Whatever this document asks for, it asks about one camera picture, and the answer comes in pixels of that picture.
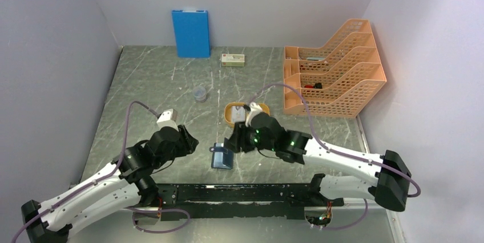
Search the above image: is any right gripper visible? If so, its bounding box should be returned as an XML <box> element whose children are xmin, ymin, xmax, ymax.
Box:
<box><xmin>223</xmin><ymin>120</ymin><xmax>276</xmax><ymax>153</ymax></box>

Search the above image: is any small clear plastic cup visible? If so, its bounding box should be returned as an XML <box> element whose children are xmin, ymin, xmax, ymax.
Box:
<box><xmin>192</xmin><ymin>86</ymin><xmax>207</xmax><ymax>103</ymax></box>

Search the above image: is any white VIP credit card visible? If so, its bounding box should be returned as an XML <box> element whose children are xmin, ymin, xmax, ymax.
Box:
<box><xmin>230</xmin><ymin>105</ymin><xmax>246</xmax><ymax>123</ymax></box>

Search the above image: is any orange oval tray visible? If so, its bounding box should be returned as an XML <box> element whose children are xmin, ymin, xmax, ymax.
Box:
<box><xmin>224</xmin><ymin>102</ymin><xmax>270</xmax><ymax>128</ymax></box>

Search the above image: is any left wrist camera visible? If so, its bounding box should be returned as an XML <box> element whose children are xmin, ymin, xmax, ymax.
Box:
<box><xmin>156</xmin><ymin>108</ymin><xmax>178</xmax><ymax>130</ymax></box>

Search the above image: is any small red white box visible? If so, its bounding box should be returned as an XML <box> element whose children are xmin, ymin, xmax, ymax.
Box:
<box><xmin>220</xmin><ymin>53</ymin><xmax>245</xmax><ymax>67</ymax></box>

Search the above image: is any orange mesh file rack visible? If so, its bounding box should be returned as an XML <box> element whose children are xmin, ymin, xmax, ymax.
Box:
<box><xmin>283</xmin><ymin>19</ymin><xmax>387</xmax><ymax>118</ymax></box>

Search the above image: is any red black item in rack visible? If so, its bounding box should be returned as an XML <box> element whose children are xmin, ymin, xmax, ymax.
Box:
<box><xmin>303</xmin><ymin>82</ymin><xmax>323</xmax><ymax>89</ymax></box>

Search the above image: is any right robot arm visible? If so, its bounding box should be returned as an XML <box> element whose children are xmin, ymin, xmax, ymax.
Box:
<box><xmin>223</xmin><ymin>112</ymin><xmax>411</xmax><ymax>212</ymax></box>

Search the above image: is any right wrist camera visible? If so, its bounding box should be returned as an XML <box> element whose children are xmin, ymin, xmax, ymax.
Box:
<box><xmin>244</xmin><ymin>102</ymin><xmax>264</xmax><ymax>127</ymax></box>

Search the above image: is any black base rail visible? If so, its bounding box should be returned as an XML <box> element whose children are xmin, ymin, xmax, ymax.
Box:
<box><xmin>136</xmin><ymin>183</ymin><xmax>344</xmax><ymax>220</ymax></box>

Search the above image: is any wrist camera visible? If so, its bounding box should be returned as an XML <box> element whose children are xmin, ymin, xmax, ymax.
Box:
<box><xmin>244</xmin><ymin>102</ymin><xmax>264</xmax><ymax>127</ymax></box>
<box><xmin>156</xmin><ymin>108</ymin><xmax>178</xmax><ymax>130</ymax></box>

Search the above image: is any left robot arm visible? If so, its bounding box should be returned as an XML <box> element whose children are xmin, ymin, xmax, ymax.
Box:
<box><xmin>21</xmin><ymin>125</ymin><xmax>199</xmax><ymax>242</ymax></box>

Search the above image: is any blue card holder wallet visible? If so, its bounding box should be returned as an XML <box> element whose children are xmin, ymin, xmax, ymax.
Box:
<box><xmin>209</xmin><ymin>143</ymin><xmax>234</xmax><ymax>169</ymax></box>

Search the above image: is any blue folder box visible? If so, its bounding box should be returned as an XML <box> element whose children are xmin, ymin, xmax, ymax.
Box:
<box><xmin>171</xmin><ymin>10</ymin><xmax>211</xmax><ymax>58</ymax></box>

